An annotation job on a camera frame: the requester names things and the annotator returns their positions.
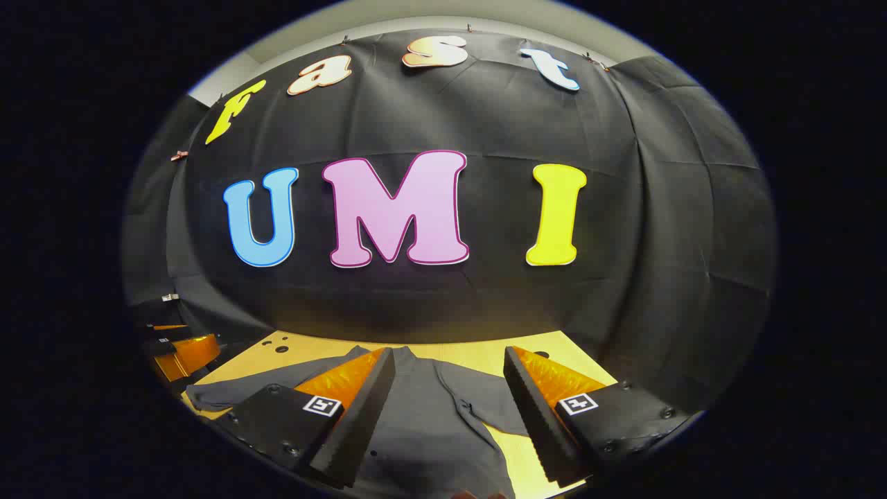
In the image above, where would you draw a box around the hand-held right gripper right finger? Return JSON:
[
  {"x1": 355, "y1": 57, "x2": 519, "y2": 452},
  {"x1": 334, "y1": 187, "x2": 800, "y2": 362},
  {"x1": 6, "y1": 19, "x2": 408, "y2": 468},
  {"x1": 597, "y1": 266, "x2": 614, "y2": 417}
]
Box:
[{"x1": 503, "y1": 345, "x2": 694, "y2": 487}]

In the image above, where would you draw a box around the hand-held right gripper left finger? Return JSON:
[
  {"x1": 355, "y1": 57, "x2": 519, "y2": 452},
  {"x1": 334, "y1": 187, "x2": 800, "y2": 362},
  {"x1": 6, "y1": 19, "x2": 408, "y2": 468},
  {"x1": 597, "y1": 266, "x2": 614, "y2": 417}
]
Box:
[{"x1": 225, "y1": 347, "x2": 397, "y2": 489}]

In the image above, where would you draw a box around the black backdrop cloth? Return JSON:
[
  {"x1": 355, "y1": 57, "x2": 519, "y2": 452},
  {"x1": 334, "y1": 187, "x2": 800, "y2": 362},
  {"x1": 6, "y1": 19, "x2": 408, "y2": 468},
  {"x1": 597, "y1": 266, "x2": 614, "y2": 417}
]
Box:
[{"x1": 121, "y1": 28, "x2": 778, "y2": 417}]

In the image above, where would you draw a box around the grey button shirt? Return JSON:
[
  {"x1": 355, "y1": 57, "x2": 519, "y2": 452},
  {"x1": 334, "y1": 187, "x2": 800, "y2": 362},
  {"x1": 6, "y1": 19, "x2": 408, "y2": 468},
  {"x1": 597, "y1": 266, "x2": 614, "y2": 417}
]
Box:
[{"x1": 186, "y1": 345, "x2": 548, "y2": 499}]

